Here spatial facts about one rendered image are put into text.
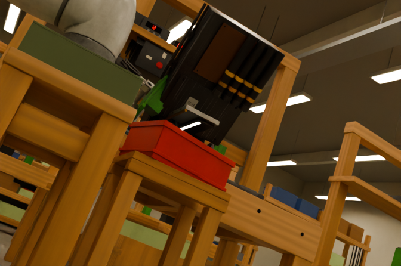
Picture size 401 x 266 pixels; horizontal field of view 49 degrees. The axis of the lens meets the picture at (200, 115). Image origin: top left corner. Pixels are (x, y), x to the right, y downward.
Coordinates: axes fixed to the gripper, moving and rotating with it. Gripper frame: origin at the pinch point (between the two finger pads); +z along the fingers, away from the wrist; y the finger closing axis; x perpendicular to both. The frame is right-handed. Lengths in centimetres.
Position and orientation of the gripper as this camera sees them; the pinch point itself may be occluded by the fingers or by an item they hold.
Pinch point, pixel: (143, 84)
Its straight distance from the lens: 204.3
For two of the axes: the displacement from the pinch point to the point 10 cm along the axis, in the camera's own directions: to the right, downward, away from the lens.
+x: -6.8, 6.3, 3.8
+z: 7.2, 6.6, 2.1
